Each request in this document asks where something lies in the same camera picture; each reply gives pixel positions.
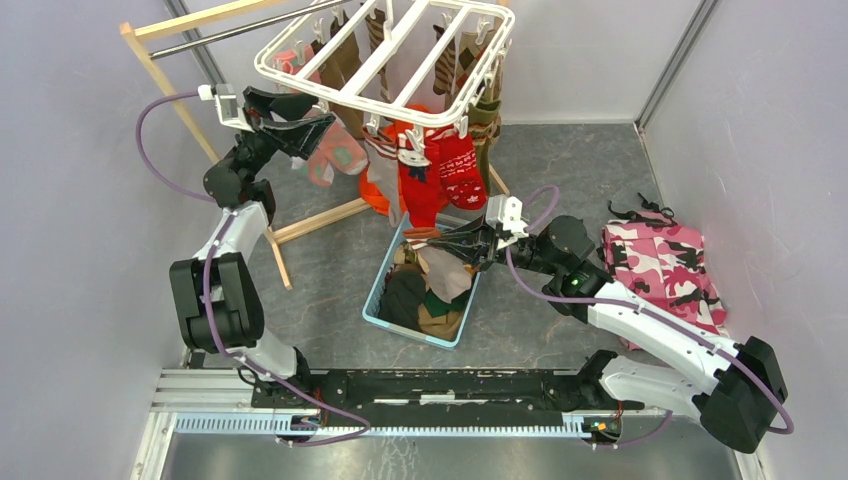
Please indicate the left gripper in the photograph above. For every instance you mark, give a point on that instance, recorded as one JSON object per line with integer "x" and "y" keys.
{"x": 301, "y": 138}

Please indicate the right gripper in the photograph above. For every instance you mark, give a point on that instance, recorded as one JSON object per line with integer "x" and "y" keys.
{"x": 476, "y": 246}

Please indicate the grey beige sock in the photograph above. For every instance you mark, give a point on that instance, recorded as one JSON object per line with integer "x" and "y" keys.
{"x": 383, "y": 173}
{"x": 447, "y": 275}

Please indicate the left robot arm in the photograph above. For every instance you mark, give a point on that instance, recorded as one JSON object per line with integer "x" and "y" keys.
{"x": 218, "y": 307}

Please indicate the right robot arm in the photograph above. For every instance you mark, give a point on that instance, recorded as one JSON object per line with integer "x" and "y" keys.
{"x": 734, "y": 390}

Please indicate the white clip sock hanger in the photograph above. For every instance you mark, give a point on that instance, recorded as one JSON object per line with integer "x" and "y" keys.
{"x": 498, "y": 18}

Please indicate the pink patterned sock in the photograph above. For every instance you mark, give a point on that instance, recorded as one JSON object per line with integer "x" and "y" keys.
{"x": 338, "y": 151}

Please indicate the red snowflake sock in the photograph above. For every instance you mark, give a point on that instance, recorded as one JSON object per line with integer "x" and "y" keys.
{"x": 459, "y": 174}

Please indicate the cream ribbed sock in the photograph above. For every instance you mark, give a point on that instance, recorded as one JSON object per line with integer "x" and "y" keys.
{"x": 405, "y": 254}

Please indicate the brown plain sock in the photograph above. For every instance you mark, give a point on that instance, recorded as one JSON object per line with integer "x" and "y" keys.
{"x": 341, "y": 65}

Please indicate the red bear sock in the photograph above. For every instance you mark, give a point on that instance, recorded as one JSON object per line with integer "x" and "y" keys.
{"x": 420, "y": 183}

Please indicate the dark green sock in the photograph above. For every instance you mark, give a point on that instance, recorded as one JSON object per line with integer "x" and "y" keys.
{"x": 404, "y": 293}

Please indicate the orange cloth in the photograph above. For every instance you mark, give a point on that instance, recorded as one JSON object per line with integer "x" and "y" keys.
{"x": 368, "y": 191}

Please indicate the light blue plastic basket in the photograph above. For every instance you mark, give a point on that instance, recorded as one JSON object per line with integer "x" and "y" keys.
{"x": 372, "y": 306}

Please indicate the olive green striped sock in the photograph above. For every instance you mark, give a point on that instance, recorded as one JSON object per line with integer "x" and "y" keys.
{"x": 484, "y": 128}

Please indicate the brown striped sock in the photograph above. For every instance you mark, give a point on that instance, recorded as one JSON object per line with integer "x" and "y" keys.
{"x": 445, "y": 69}

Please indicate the pink camouflage garment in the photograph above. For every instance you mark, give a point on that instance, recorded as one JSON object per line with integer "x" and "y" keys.
{"x": 663, "y": 262}

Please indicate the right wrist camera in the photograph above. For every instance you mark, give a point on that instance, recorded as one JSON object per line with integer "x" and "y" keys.
{"x": 507, "y": 211}

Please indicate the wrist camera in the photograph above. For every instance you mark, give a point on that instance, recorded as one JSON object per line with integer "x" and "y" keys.
{"x": 507, "y": 211}
{"x": 229, "y": 111}

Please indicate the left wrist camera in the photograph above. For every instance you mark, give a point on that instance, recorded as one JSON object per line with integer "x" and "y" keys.
{"x": 229, "y": 111}

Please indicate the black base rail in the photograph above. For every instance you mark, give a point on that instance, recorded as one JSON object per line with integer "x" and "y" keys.
{"x": 460, "y": 402}

